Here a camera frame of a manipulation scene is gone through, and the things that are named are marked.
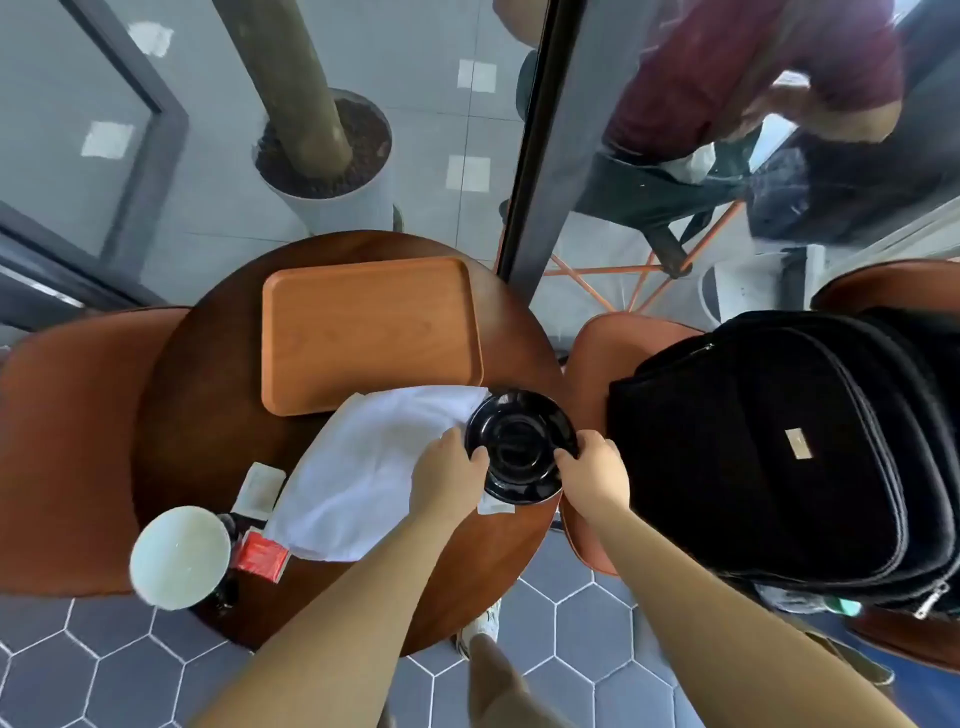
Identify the white sachet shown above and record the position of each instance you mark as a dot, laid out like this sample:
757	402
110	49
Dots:
259	489

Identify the red packet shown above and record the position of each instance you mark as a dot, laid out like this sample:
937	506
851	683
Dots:
259	556

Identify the person's leg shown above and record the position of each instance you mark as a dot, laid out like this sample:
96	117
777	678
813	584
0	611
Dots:
502	694

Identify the person's right thumb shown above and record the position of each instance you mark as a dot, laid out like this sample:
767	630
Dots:
567	459

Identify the black backpack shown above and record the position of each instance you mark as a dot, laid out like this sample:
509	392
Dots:
780	450

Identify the person's left forearm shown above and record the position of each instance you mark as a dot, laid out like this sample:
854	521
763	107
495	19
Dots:
330	626

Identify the round wooden table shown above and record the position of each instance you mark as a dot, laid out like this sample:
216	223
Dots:
225	420

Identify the white cloth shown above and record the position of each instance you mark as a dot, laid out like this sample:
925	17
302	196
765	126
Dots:
367	472

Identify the white planter pot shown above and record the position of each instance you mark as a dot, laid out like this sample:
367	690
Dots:
337	180

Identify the wooden tray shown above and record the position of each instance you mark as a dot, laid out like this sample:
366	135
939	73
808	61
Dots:
371	334

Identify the person's white shoe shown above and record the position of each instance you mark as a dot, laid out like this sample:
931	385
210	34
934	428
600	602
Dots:
480	628

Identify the white paper slip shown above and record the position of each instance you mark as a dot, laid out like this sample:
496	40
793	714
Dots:
495	508

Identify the black saucer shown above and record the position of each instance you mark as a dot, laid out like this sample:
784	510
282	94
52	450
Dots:
519	442

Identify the black door frame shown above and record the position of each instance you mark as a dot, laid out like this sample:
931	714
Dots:
536	139

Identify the white table lamp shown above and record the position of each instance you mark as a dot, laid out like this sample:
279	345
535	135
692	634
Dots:
180	556

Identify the person's right forearm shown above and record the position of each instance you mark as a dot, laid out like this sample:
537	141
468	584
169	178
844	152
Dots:
720	626

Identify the person's left thumb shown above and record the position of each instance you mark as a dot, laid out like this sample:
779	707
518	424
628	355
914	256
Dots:
475	457

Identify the person's right hand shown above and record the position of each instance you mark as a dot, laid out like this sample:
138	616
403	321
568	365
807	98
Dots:
596	472

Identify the person's left hand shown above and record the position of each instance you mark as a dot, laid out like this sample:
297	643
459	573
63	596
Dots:
446	474

